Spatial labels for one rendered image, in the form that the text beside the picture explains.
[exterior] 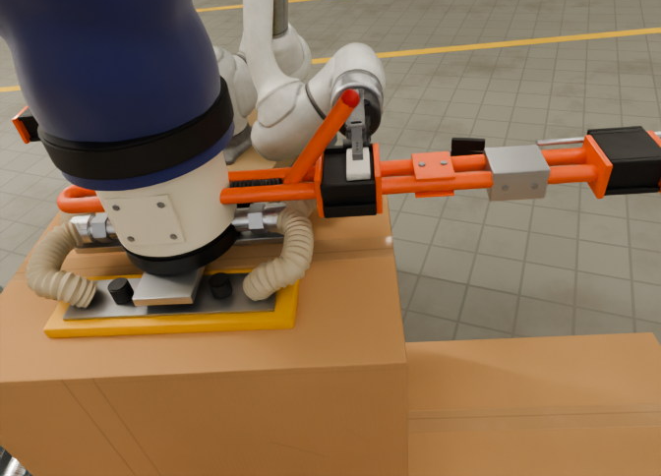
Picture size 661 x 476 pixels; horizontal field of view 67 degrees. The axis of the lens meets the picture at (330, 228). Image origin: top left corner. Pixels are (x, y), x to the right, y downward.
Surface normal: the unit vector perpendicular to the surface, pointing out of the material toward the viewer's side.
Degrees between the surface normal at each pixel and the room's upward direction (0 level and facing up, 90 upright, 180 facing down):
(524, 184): 90
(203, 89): 90
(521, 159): 0
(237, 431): 90
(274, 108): 58
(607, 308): 0
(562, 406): 0
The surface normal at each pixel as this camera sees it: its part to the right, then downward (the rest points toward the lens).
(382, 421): -0.02, 0.64
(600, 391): -0.11, -0.77
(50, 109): -0.30, 0.74
